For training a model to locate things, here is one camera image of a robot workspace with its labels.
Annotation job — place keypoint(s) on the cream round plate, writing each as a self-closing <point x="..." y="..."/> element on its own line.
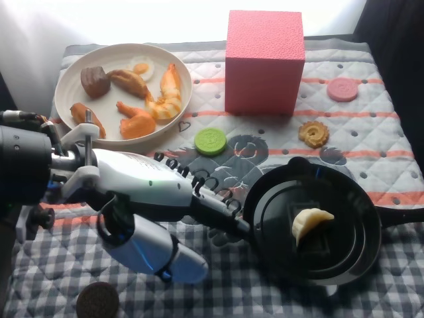
<point x="69" y="89"/>

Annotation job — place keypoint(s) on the orange-brown toy food piece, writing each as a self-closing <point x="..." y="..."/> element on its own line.
<point x="129" y="81"/>
<point x="79" y="111"/>

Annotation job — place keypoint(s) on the orange toy shrimp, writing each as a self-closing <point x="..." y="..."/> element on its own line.
<point x="170" y="86"/>

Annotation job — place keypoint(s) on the red foam cube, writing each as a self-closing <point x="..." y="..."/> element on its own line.
<point x="265" y="66"/>

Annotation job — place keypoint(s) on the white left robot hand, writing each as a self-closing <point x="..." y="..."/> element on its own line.
<point x="142" y="185"/>

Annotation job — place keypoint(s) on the white toy dumpling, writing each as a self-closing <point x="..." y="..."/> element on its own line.
<point x="308" y="222"/>

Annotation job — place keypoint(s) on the brown chocolate sandwich cookie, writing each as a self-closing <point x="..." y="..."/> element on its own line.
<point x="97" y="299"/>

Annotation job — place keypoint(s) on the green round cookie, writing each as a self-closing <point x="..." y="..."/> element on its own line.
<point x="210" y="140"/>

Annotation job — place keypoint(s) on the orange toy chicken drumstick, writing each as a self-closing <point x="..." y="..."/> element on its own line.
<point x="137" y="124"/>

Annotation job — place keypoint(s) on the yellow flower-shaped cookie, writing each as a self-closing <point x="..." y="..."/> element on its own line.
<point x="314" y="134"/>

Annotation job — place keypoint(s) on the black frying pan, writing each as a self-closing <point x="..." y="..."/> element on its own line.
<point x="275" y="198"/>

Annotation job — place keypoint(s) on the pink round cookie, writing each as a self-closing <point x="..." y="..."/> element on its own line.
<point x="342" y="89"/>

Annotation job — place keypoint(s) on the brown toy steak piece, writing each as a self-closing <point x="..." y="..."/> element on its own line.
<point x="94" y="83"/>

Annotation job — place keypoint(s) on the toy fried egg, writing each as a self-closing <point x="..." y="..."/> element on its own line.
<point x="142" y="68"/>

